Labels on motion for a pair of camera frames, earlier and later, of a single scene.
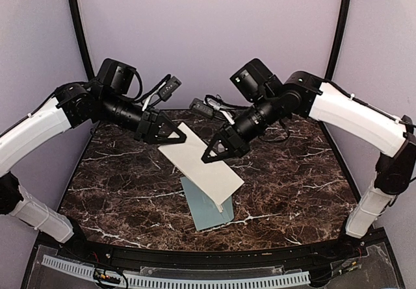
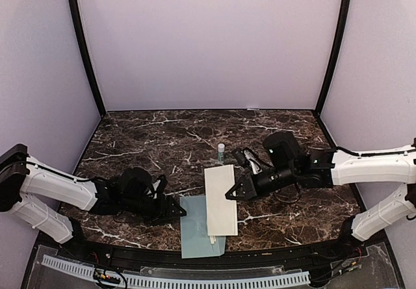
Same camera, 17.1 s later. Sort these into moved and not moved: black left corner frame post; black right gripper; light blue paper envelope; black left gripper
Moved: light blue paper envelope; black right gripper; black left gripper
Not moved: black left corner frame post
